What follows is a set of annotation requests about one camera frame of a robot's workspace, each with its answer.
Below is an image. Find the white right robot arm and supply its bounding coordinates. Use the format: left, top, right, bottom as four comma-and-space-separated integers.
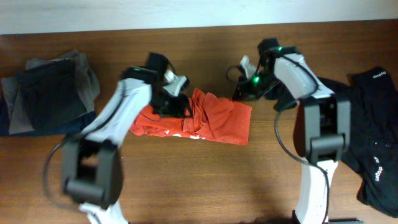
233, 44, 351, 224

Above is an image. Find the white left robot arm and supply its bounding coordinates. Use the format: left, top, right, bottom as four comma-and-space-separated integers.
62, 67, 191, 223

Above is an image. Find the dark folded shirt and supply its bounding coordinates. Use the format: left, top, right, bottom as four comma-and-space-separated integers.
16, 59, 87, 131

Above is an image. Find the orange t-shirt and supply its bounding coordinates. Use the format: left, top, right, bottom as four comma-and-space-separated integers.
129, 88, 252, 145

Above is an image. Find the black base equipment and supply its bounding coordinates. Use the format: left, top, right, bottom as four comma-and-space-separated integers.
326, 219, 364, 224

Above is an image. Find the black adidas jacket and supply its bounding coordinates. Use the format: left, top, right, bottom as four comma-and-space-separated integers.
267, 67, 398, 218

